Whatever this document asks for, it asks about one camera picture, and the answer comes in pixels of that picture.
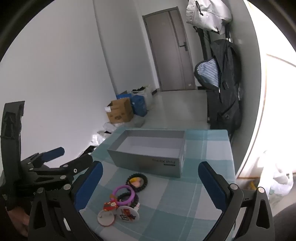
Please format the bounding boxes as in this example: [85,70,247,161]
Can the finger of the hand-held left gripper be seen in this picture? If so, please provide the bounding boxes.
[30,153,93,186]
[23,147,65,171]

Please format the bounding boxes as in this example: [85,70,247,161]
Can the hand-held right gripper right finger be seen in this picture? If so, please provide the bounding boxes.
[198,161,275,241]

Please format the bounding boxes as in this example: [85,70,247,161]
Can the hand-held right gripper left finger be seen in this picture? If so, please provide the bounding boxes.
[28,161,103,241]

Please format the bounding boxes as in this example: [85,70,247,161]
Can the purple bracelet red charm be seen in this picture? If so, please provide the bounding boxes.
[103,185,135,212]

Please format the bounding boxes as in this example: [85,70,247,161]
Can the white round badge red print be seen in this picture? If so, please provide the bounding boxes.
[115,205,140,222]

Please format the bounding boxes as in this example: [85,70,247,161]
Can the plain black beaded bracelet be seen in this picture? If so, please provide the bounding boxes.
[117,192,140,208]

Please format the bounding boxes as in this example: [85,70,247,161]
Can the black beaded bracelet yellow charm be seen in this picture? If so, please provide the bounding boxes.
[126,173,148,193]

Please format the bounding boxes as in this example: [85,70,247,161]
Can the grey cardboard box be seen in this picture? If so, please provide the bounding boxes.
[107,129,187,178]

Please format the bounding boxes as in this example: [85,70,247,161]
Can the person's left hand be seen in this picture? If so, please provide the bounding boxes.
[7,207,30,237]

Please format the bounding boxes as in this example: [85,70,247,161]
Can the crumpled white plastic bag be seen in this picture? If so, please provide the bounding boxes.
[91,132,105,146]
[103,122,121,134]

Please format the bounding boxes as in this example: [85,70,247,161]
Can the brown cardboard box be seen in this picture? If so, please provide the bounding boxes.
[106,98,134,124]

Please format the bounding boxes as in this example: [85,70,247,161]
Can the large white plastic bag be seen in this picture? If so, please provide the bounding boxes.
[258,151,294,207]

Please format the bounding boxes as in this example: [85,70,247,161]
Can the person's right leg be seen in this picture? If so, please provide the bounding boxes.
[273,204,296,241]

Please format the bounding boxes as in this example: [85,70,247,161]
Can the dark backpack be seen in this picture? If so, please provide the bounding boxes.
[194,39,244,131]

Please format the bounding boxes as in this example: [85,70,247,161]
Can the white bag with black contents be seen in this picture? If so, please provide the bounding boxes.
[132,85,154,109]

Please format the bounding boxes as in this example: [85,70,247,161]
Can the grey door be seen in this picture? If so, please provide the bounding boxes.
[142,7,196,92]

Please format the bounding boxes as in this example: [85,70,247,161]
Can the black coat rack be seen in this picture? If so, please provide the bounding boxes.
[193,25,233,70]

